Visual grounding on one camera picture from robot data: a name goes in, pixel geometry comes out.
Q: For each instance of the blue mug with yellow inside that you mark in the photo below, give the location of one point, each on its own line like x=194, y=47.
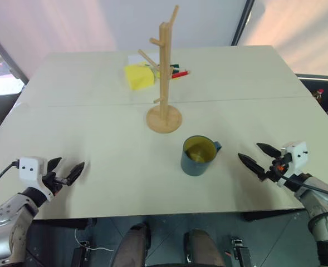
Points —
x=192, y=167

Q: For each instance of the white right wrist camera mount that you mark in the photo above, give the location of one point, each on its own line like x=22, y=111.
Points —
x=297, y=155

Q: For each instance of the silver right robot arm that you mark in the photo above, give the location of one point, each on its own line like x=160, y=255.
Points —
x=323, y=211

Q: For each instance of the brown bottle with red cap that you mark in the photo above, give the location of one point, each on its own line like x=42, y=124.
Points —
x=319, y=96

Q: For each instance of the yellow sponge block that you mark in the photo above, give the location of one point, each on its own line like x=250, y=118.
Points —
x=138, y=78

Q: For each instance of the black table clamp bracket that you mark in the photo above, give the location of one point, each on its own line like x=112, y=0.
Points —
x=80, y=254
x=240, y=251

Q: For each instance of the dark rounded shape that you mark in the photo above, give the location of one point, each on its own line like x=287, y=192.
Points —
x=131, y=247
x=204, y=249

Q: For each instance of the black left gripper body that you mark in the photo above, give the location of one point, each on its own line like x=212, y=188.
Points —
x=53, y=182

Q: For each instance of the green marker pen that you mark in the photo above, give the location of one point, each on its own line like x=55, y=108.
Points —
x=175, y=66

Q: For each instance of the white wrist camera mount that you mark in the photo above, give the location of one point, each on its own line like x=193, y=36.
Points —
x=30, y=169
x=297, y=155

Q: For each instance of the black window frame post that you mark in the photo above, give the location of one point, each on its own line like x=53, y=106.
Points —
x=243, y=22
x=6, y=54

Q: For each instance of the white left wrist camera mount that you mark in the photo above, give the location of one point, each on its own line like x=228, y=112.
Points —
x=30, y=169

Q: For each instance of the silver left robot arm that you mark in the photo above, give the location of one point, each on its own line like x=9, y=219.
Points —
x=6, y=214

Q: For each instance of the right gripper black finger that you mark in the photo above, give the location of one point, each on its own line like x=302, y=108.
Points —
x=269, y=150
x=252, y=165

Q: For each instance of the white paper sheet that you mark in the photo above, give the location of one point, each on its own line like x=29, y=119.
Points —
x=136, y=59

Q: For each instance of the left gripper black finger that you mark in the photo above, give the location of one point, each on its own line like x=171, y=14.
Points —
x=53, y=165
x=76, y=173

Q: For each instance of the red marker pen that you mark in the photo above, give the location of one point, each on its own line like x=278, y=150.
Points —
x=180, y=74

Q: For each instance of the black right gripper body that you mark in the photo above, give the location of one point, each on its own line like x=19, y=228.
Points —
x=276, y=165

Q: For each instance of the wooden mug tree stand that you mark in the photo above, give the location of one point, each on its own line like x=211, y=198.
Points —
x=163, y=83

